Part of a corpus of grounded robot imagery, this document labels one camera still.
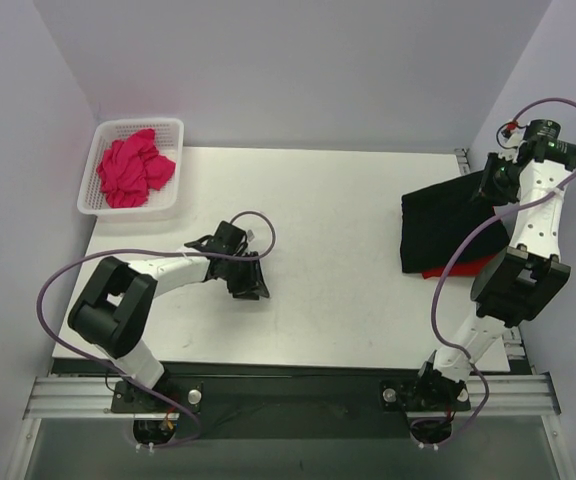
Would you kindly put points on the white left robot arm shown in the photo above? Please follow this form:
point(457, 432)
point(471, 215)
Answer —
point(112, 310)

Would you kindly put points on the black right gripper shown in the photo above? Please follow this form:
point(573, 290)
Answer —
point(488, 176)

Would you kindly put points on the black t shirt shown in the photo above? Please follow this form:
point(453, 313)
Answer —
point(436, 220)

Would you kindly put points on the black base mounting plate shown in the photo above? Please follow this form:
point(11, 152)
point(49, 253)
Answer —
point(242, 402)

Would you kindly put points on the pink t shirt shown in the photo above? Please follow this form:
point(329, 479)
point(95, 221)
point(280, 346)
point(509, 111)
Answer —
point(130, 169)

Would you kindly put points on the red folded t shirt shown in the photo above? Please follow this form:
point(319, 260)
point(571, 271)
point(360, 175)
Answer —
point(460, 269)

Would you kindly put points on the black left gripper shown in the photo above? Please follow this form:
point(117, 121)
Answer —
point(244, 278)

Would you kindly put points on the white plastic basket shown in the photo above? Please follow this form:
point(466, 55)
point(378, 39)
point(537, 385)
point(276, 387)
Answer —
point(169, 141)

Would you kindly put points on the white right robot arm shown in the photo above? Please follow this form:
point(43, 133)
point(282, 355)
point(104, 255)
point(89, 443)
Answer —
point(524, 277)

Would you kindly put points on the aluminium frame rail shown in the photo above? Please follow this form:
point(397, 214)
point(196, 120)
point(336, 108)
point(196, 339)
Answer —
point(56, 397)

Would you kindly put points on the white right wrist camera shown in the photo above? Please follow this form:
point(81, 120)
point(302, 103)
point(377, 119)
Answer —
point(510, 135)

